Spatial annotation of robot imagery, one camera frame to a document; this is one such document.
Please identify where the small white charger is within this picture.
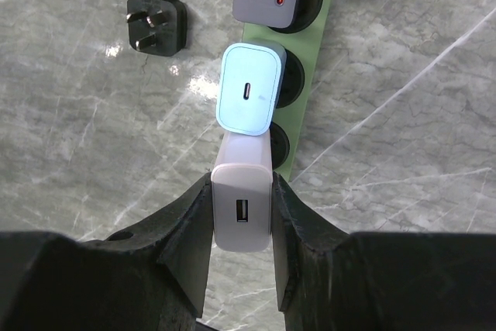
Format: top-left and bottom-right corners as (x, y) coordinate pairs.
(210, 129), (273, 253)

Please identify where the blue charger plug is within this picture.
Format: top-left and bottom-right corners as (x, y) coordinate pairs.
(216, 40), (287, 136)

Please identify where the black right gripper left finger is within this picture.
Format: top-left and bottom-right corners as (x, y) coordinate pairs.
(1, 175), (213, 330)

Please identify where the green power strip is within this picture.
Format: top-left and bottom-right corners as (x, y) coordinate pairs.
(242, 0), (331, 180)

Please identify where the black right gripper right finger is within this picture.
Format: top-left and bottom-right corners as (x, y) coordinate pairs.
(271, 175), (495, 330)

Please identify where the black power cord with plug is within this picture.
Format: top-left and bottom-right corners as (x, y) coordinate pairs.
(126, 0), (189, 60)

